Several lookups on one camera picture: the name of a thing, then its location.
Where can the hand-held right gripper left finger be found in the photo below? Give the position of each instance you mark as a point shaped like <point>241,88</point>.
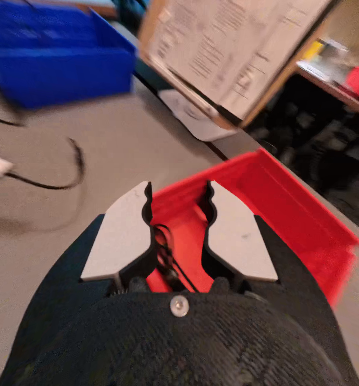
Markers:
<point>122,235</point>

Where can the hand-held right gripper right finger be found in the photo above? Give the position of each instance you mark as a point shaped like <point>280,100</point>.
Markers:
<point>239,238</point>

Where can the red plastic bin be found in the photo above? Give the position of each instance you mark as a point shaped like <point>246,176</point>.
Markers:
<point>288,211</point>

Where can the blue plastic bin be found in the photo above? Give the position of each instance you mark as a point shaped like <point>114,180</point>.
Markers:
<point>61,69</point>

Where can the grey desk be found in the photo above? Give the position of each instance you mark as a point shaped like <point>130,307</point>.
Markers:
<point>107,144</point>

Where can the cluttered work table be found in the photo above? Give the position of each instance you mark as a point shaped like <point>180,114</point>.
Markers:
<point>333,87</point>

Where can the document stand with instruction sheets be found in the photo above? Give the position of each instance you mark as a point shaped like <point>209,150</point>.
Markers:
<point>227,54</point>

